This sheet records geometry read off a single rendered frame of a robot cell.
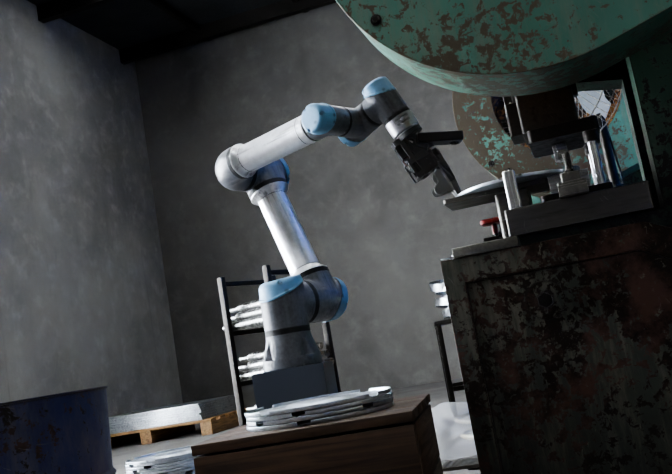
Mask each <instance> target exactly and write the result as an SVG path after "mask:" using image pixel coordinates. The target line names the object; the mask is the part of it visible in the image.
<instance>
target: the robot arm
mask: <svg viewBox="0 0 672 474"><path fill-rule="evenodd" d="M362 94H363V95H364V98H365V100H364V101H363V102H362V103H361V104H360V105H358V106H357V107H356V108H355V109H353V108H347V107H340V106H334V105H329V104H326V103H312V104H309V105H308V106H307V107H306V108H305V110H304V111H303V113H302V115H301V116H299V117H297V118H295V119H293V120H291V121H289V122H287V123H285V124H283V125H282V126H280V127H278V128H276V129H274V130H272V131H270V132H268V133H266V134H264V135H262V136H260V137H258V138H256V139H254V140H252V141H250V142H248V143H246V144H236V145H234V146H232V147H230V148H228V149H226V150H225V151H224V152H222V153H221V154H220V156H219V157H218V159H217V161H216V164H215V173H216V177H217V179H218V181H219V182H220V183H221V184H222V185H223V186H224V187H226V188H227V189H229V190H233V191H243V192H247V193H248V196H249V198H250V200H251V202H252V204H254V205H258V206H259V207H260V209H261V211H262V214H263V216H264V218H265V220H266V222H267V224H268V227H269V229H270V231H271V233H272V235H273V238H274V240H275V242H276V244H277V246H278V249H279V251H280V253H281V255H282V257H283V260H284V262H285V264H286V266H287V268H288V271H289V273H290V275H291V276H289V277H286V278H282V279H278V280H274V281H270V282H267V283H263V284H261V285H260V287H259V302H260V305H261V311H262V318H263V324H264V331H265V337H266V346H265V353H264V360H263V369H264V372H270V371H276V370H281V369H287V368H293V367H299V366H304V365H310V364H316V363H321V362H323V360H322V355H321V352H320V350H319V348H318V346H317V344H316V343H315V341H314V339H313V337H312V335H311V330H310V323H318V322H329V321H331V320H335V319H337V318H339V317H340V316H341V315H342V314H343V313H344V311H345V310H346V307H347V303H348V290H347V287H346V285H345V284H344V282H343V281H342V280H340V279H338V278H336V277H332V275H331V273H330V271H329V269H328V267H327V266H326V265H323V264H320V263H319V261H318V259H317V257H316V255H315V253H314V251H313V248H312V246H311V244H310V242H309V240H308V238H307V236H306V234H305V232H304V229H303V227H302V225H301V223H300V221H299V219H298V217H297V215H296V212H295V210H294V208H293V206H292V204H291V202H290V200H289V198H288V196H287V191H288V189H289V185H288V183H289V180H290V178H289V177H288V176H289V175H290V171H289V167H288V165H287V163H286V161H285V160H284V159H283V157H285V156H287V155H289V154H291V153H293V152H295V151H298V150H300V149H302V148H304V147H306V146H308V145H310V144H312V143H314V142H316V141H319V140H321V139H323V138H325V137H327V136H338V138H339V139H340V141H341V142H342V143H344V144H346V145H347V146H350V147H354V146H356V145H358V144H359V143H360V142H362V141H364V140H365V139H366V138H367V137H368V136H369V135H370V134H371V133H372V132H373V131H375V130H376V129H377V128H378V127H379V126H380V125H381V124H383V125H384V126H385V127H386V129H387V130H388V132H389V133H390V135H391V136H392V137H393V139H395V141H394V142H392V145H391V147H392V148H393V150H394V151H395V153H396V154H397V156H398V157H399V159H400V160H401V162H402V163H403V164H404V168H405V170H406V171H407V173H408V174H409V176H410V177H411V179H412V180H413V182H414V183H417V182H419V181H420V180H423V179H425V178H426V177H428V176H429V174H430V173H432V172H433V171H434V172H435V173H434V174H433V176H432V179H433V181H434V182H435V187H434V189H433V190H432V194H433V196H434V197H441V196H444V195H447V194H450V193H452V194H453V195H454V196H455V197H457V195H458V194H459V193H461V189H460V187H459V185H458V182H457V180H456V179H455V176H454V174H453V173H452V171H451V169H450V167H449V165H448V164H447V162H446V161H445V160H444V158H443V156H442V154H441V153H440V151H439V150H438V149H437V148H436V147H435V145H456V144H460V143H461V141H462V140H463V138H464V137H463V131H462V130H451V131H438V132H420V131H421V130H422V127H421V126H420V125H419V124H418V120H417V119H416V118H415V116H414V115H413V113H412V112H411V110H410V109H409V108H408V106H407V105H406V103H405V102H404V100H403V99H402V97H401V96H400V95H399V93H398V92H397V90H396V88H395V87H394V86H393V85H392V84H391V82H390V81H389V80H388V78H386V77H378V78H376V79H374V80H373V81H371V82H370V83H369V84H367V85H366V86H365V88H364V89H363V91H362ZM419 132H420V133H419ZM410 141H412V142H413V143H411V142H410ZM411 175H412V176H411ZM413 178H414V179H413Z"/></svg>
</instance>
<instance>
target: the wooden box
mask: <svg viewBox="0 0 672 474"><path fill-rule="evenodd" d="M393 401H394V405H392V406H391V407H388V408H386V409H382V410H379V411H375V412H371V413H367V414H363V415H359V416H354V417H349V418H344V419H339V420H334V421H329V422H324V423H318V424H312V425H306V424H305V425H303V426H300V427H293V428H286V429H278V430H269V431H255V432H254V431H248V430H247V424H245V425H243V426H240V427H238V428H235V429H233V430H230V431H228V432H225V433H223V434H220V435H218V436H215V437H213V438H210V439H208V440H205V441H203V442H200V443H198V444H195V445H193V446H191V451H192V456H197V455H200V456H198V457H196V458H194V467H195V474H443V469H442V464H441V458H440V453H439V448H438V442H437V437H436V431H435V426H434V421H433V415H432V410H431V405H430V404H429V403H430V401H431V400H430V395H429V393H427V394H421V395H415V396H409V397H403V398H397V399H393Z"/></svg>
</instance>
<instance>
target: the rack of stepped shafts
mask: <svg viewBox="0 0 672 474"><path fill-rule="evenodd" d="M262 270H263V276H264V280H249V281H230V282H225V277H219V278H217V282H218V289H219V295H220V302H221V309H222V315H223V322H224V327H223V331H225V335H226V342H227V348H228V355H229V362H230V368H231V375H232V382H233V388H234V395H235V402H236V408H237V415H238V422H239V427H240V426H243V425H245V424H246V422H247V421H246V417H245V416H244V413H245V407H244V401H243V394H242V386H247V385H252V384H253V382H252V375H253V374H258V373H263V372H264V369H263V360H264V353H265V350H264V351H258V352H253V353H249V354H248V356H244V357H240V358H239V360H240V362H243V361H249V362H248V363H247V365H242V366H239V367H238V361H237V354H236V348H235V341H234V336H240V335H248V334H256V333H264V332H265V331H264V328H261V327H264V324H263V318H262V311H261V305H260V302H259V300H255V301H251V302H247V303H243V304H239V305H238V306H237V307H236V308H231V309H230V308H229V302H228V295H227V288H226V287H235V286H252V285H261V284H263V283H267V282H270V281H274V280H276V276H275V275H290V273H289V271H288V269H282V270H271V268H270V265H264V266H262ZM234 312H239V313H237V314H236V316H232V317H231V315H230V313H234ZM232 321H236V322H232ZM253 328H256V329H253ZM322 328H323V334H324V340H325V346H326V350H323V351H320V352H321V355H322V357H327V359H322V360H323V362H325V361H331V360H332V361H333V365H334V371H335V377H336V383H337V389H338V393H339V392H341V388H340V383H339V377H338V371H337V365H336V359H335V353H334V347H333V341H332V335H331V329H330V323H329V322H322ZM246 329H248V330H246ZM238 330H240V331H238ZM246 369H247V370H248V371H244V372H243V373H242V374H239V370H240V371H241V370H246ZM240 379H243V380H244V381H240Z"/></svg>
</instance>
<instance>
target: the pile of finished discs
mask: <svg viewBox="0 0 672 474"><path fill-rule="evenodd" d="M392 395H393V392H392V391H391V387H375V388H369V391H366V392H360V389H359V390H352V391H346V392H339V393H333V394H327V395H321V396H316V397H310V398H305V399H299V400H294V401H289V402H284V403H279V404H275V405H272V407H273V408H269V409H265V410H264V407H261V408H257V409H253V410H250V411H247V412H245V413H244V416H245V417H246V421H247V422H246V424H247V430H248V431H254V432H255V431H269V430H278V429H286V428H293V427H300V426H303V425H305V424H306V425H312V424H318V423H324V422H329V421H334V420H339V419H344V418H349V417H354V416H359V415H363V414H367V413H371V412H375V411H379V410H382V409H386V408H388V407H391V406H392V405H394V401H393V399H394V398H393V396H392ZM249 426H250V427H249Z"/></svg>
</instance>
